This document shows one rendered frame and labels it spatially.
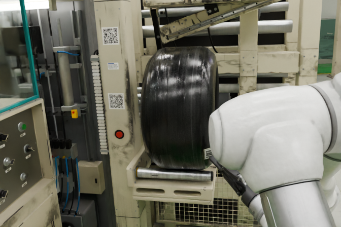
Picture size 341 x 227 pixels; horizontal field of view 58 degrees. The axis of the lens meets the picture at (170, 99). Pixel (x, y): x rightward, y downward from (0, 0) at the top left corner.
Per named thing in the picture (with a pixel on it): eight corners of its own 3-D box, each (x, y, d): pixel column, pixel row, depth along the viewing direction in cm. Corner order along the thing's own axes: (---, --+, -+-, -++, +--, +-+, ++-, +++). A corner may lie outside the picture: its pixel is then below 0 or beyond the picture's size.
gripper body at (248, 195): (248, 200, 103) (229, 181, 109) (247, 213, 109) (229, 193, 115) (265, 188, 105) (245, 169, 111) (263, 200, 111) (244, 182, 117)
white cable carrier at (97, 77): (100, 154, 150) (90, 55, 138) (104, 150, 155) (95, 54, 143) (109, 154, 149) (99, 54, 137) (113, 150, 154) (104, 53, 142)
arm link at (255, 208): (258, 227, 105) (245, 214, 109) (277, 211, 108) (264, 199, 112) (260, 215, 99) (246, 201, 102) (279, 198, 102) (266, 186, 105)
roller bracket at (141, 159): (127, 188, 137) (125, 167, 135) (150, 151, 175) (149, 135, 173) (134, 188, 137) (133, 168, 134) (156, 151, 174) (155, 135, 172)
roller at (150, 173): (134, 179, 140) (134, 169, 138) (137, 174, 144) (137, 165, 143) (212, 183, 133) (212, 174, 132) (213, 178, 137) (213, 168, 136)
